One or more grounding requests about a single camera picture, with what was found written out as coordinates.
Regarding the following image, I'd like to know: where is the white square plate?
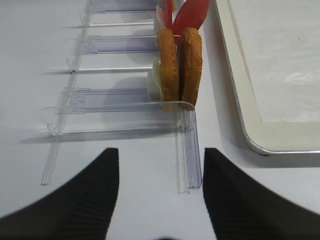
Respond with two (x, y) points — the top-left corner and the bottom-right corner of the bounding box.
(215, 0), (320, 154)

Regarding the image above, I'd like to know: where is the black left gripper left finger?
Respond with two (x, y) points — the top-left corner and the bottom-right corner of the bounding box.
(0, 148), (120, 240)

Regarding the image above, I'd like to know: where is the toasted bread slice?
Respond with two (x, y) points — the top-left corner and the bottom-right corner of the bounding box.
(158, 29), (180, 112)
(180, 27), (203, 106)

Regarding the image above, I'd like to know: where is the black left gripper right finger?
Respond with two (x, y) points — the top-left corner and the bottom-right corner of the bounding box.
(203, 148), (320, 240)

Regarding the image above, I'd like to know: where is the clear acrylic food rack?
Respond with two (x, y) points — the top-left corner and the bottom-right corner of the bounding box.
(40, 0), (202, 193)

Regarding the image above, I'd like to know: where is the red tomato slice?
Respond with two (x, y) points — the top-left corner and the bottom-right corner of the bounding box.
(164, 0), (173, 30)
(172, 0), (210, 35)

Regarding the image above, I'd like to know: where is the pale cheese slice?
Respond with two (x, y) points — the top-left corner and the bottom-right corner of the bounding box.
(147, 59), (162, 102)

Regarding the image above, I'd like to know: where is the brown meat patty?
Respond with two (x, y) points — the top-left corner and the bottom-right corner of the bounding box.
(176, 44), (185, 101)

